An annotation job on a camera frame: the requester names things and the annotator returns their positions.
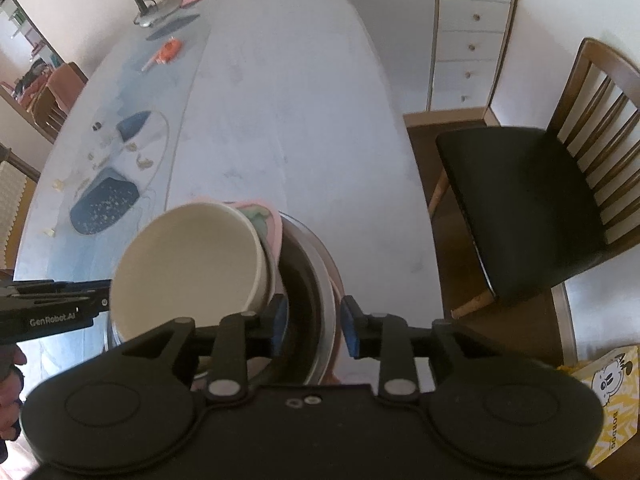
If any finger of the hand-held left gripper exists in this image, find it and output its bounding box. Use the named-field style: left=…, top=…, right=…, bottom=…
left=0, top=279, right=113, bottom=296
left=75, top=291, right=112, bottom=322

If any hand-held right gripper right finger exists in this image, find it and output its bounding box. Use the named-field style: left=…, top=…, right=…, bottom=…
left=340, top=296, right=506, bottom=403

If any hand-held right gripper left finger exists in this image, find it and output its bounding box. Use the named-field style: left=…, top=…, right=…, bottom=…
left=122, top=294, right=290, bottom=403

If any pink bear-shaped plate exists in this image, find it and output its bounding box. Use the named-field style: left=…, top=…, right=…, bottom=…
left=325, top=255, right=348, bottom=386

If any stainless steel bowl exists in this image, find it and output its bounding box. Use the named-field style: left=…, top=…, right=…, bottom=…
left=105, top=210, right=337, bottom=386

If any pink pot with steel inside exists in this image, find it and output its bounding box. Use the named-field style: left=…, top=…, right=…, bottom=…
left=190, top=196, right=284, bottom=311

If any cream ceramic bowl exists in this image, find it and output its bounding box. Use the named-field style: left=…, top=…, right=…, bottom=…
left=109, top=202, right=276, bottom=343

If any person's left hand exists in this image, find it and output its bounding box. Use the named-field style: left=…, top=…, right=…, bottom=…
left=0, top=345, right=28, bottom=443

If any lace covered yellow cabinet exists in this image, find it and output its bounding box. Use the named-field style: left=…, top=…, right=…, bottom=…
left=0, top=145, right=41, bottom=261

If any wooden chair with pink towel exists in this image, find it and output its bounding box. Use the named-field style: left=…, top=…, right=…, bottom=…
left=30, top=62, right=90, bottom=143

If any blue patterned table mat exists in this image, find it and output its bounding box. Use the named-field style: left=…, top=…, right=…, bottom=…
left=30, top=10, right=213, bottom=241

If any wooden chair with black seat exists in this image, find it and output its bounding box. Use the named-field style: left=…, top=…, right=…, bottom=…
left=430, top=37, right=640, bottom=318

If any yellow cartoon bag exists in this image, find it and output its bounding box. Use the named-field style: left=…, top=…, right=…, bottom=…
left=570, top=344, right=640, bottom=471

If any white wooden drawer cabinet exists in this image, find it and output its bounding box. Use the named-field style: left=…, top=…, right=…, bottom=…
left=332, top=0, right=523, bottom=126

